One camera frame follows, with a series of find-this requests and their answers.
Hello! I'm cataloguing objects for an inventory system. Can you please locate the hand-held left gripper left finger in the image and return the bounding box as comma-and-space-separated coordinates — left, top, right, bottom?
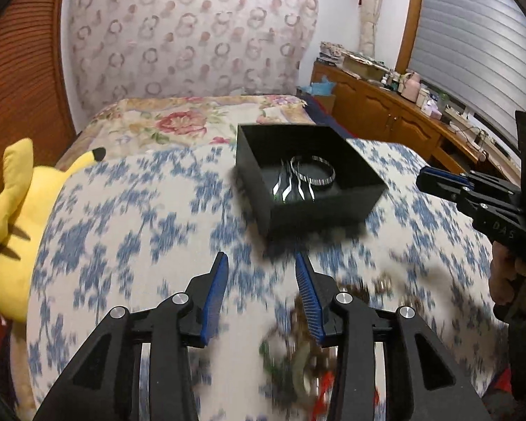
33, 252, 229, 421

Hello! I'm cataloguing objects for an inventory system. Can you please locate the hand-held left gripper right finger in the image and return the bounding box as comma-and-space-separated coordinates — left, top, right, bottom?
295, 252, 492, 421

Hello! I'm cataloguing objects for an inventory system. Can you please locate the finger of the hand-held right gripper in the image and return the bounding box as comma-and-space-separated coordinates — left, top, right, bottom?
416, 170, 522, 223
425, 167, 523, 197

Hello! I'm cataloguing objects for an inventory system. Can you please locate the pile of mixed jewelry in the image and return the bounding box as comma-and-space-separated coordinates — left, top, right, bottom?
258, 274, 397, 421

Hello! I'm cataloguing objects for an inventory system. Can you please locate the pale green jade bangle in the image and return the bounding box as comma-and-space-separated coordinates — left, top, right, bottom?
290, 340, 318, 400

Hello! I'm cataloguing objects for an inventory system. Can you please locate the black jewelry box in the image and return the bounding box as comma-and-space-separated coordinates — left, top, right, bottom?
236, 123, 389, 240

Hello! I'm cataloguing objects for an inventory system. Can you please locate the striped bangle bracelet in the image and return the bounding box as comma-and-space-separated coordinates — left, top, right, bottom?
289, 154, 336, 191

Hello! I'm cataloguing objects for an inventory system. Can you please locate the shiny silver jewelry piece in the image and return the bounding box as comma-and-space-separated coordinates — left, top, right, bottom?
272, 171, 318, 205

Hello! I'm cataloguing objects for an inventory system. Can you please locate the person's right hand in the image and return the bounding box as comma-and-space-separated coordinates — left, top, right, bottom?
488, 242, 517, 313

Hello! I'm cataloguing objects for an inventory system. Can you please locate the pink tissue box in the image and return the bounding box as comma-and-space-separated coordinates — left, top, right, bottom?
421, 99, 443, 120

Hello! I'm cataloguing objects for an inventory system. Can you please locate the pink kettle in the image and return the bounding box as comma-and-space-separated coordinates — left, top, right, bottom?
401, 72, 423, 101

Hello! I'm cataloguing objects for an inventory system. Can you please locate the wooden cabinet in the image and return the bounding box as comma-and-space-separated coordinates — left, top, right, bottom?
310, 59, 522, 185

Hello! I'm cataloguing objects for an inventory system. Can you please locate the blue floral blanket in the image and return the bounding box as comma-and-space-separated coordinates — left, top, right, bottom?
26, 138, 522, 421

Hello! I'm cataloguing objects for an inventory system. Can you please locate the dark blue bedsheet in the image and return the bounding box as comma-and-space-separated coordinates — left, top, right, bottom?
298, 92, 356, 141

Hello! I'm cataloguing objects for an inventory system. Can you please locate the flat cardboard box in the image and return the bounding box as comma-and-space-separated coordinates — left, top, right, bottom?
342, 50, 391, 80

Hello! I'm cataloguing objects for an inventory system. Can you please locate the grey window blind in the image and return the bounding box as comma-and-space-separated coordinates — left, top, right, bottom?
405, 0, 526, 141

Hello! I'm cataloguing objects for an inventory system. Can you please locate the light blue plastic bag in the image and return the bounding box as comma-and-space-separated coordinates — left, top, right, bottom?
310, 76, 336, 97

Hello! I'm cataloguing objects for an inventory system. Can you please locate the stack of patterned cloth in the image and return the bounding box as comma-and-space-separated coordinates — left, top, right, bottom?
318, 41, 347, 68

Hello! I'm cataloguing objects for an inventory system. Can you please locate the cream lace window curtain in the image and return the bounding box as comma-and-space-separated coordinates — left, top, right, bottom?
357, 0, 389, 60

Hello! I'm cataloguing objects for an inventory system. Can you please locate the pink floral bedspread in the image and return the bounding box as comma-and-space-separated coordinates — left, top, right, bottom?
55, 94, 321, 172

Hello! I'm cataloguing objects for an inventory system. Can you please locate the yellow plush toy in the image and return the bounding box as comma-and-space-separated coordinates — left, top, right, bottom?
0, 138, 107, 325

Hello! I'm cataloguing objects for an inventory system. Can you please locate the circle-patterned sheer curtain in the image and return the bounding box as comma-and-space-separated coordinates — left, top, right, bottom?
61, 0, 321, 121

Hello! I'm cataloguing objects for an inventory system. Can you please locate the wooden louvered wardrobe door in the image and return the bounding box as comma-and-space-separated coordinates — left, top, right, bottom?
0, 0, 77, 229

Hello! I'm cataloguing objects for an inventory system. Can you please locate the black cable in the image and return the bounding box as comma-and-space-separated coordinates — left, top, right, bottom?
449, 120, 487, 152

